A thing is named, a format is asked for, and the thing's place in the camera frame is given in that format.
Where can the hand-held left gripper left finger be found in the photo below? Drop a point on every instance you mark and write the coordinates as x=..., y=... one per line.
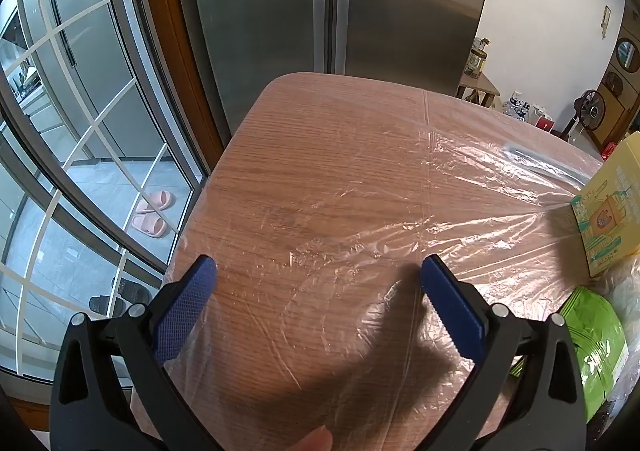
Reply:
x=185, y=311

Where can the crumpled white plastic bag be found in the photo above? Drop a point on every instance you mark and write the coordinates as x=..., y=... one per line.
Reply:
x=627, y=281

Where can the wooden cabinet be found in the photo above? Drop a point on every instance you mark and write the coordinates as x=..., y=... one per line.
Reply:
x=617, y=96

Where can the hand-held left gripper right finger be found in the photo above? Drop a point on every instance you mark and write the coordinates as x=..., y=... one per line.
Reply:
x=450, y=306

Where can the wall intercom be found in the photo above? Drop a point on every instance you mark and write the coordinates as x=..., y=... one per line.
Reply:
x=605, y=22

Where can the green packet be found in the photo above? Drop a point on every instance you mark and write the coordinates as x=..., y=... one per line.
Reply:
x=595, y=341

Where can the black standing fan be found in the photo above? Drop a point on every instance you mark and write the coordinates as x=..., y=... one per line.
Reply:
x=592, y=106

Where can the stainless steel refrigerator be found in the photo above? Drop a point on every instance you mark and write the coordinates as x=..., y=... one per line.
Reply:
x=400, y=6

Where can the black slipper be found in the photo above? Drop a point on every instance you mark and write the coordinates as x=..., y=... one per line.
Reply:
x=132, y=292
x=102, y=303

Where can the glass sliding door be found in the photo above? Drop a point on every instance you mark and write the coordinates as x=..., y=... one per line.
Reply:
x=90, y=121

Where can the pink slipper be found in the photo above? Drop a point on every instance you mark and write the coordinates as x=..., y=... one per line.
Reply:
x=157, y=201
x=149, y=225

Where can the red box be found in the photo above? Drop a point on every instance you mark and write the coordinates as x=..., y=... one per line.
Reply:
x=545, y=124

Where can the yellow cardboard box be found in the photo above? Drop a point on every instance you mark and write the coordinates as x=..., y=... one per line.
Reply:
x=615, y=211

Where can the small wooden table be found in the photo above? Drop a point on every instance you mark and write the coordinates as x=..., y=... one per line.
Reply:
x=475, y=83

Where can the glass jar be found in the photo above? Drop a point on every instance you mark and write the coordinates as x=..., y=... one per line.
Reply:
x=477, y=61

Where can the person's left hand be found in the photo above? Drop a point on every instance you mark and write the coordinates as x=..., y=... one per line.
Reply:
x=315, y=440

